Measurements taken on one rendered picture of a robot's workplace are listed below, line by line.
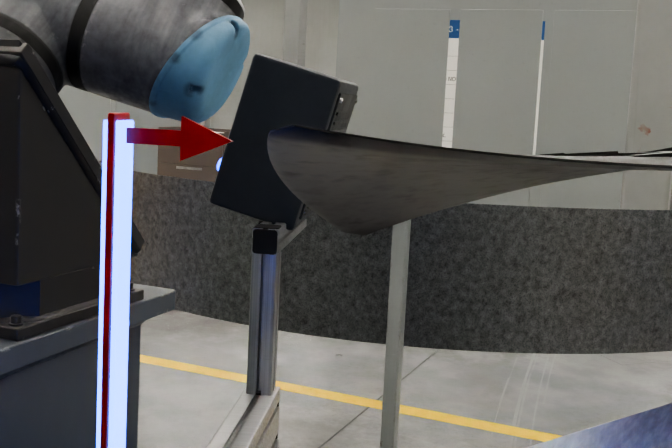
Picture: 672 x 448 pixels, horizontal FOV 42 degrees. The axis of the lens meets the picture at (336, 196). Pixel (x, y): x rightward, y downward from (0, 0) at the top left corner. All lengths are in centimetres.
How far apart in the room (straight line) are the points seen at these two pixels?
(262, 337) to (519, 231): 144
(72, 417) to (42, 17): 38
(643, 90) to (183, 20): 413
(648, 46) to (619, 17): 178
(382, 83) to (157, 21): 617
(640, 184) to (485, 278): 257
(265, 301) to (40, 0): 40
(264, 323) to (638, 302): 169
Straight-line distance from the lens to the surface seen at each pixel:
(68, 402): 84
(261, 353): 104
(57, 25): 90
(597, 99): 661
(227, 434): 94
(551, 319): 247
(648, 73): 487
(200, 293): 264
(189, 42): 86
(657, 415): 49
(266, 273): 101
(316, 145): 39
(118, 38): 88
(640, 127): 486
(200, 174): 734
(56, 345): 78
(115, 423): 51
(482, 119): 676
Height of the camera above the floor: 120
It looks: 6 degrees down
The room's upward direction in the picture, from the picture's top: 3 degrees clockwise
